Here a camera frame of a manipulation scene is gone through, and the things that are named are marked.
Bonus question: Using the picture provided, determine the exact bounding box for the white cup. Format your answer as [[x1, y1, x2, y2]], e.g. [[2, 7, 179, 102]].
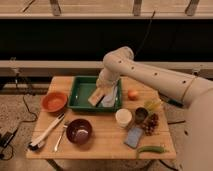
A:
[[115, 109, 132, 128]]

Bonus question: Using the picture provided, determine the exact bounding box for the metal can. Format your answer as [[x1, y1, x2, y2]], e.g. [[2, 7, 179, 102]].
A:
[[135, 107, 148, 124]]

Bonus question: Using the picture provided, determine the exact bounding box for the bunch of red grapes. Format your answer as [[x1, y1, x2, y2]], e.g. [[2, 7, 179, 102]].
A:
[[142, 114, 159, 136]]

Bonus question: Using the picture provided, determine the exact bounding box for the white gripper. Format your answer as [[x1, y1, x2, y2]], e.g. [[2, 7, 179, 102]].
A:
[[96, 77, 117, 95]]

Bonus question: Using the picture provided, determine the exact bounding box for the metal fork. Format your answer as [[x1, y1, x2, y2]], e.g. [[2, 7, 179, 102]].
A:
[[53, 121, 69, 152]]

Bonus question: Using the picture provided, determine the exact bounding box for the white dish brush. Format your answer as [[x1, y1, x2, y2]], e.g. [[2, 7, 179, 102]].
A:
[[28, 113, 65, 151]]

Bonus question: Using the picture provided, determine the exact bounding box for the orange fruit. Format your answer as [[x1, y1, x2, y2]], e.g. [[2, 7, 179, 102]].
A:
[[128, 90, 139, 100]]

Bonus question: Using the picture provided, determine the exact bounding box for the grey cloth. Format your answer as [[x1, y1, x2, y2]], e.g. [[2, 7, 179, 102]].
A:
[[101, 87, 117, 107]]

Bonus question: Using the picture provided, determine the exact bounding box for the green plastic tray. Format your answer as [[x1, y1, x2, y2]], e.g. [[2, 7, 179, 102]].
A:
[[67, 76, 122, 112]]

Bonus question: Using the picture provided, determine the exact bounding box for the orange bowl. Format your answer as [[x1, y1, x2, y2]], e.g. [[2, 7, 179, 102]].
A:
[[41, 91, 67, 113]]

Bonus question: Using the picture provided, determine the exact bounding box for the black cable on left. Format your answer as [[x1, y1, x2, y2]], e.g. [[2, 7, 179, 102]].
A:
[[0, 71, 38, 161]]

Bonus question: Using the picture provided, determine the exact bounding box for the wooden eraser block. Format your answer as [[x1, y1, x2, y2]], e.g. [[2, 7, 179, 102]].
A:
[[88, 88, 104, 106]]

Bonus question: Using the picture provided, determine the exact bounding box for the green pepper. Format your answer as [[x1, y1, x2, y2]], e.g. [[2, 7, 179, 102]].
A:
[[136, 146, 165, 158]]

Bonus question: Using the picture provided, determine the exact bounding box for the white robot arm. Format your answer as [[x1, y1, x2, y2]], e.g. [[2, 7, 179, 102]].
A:
[[97, 46, 213, 171]]

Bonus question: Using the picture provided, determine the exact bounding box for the black hanging cable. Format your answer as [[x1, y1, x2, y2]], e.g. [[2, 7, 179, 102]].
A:
[[133, 10, 157, 59]]

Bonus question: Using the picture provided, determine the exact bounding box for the blue power box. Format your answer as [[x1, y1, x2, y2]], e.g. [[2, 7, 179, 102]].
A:
[[163, 97, 183, 108]]

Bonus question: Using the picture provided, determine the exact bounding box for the dark maroon bowl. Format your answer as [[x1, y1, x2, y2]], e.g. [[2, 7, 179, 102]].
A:
[[66, 119, 93, 145]]

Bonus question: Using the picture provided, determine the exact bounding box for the wooden table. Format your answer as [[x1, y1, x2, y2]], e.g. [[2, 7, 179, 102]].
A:
[[26, 76, 176, 162]]

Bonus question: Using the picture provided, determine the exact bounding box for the blue sponge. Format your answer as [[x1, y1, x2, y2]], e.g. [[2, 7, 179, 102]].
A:
[[124, 126, 143, 149]]

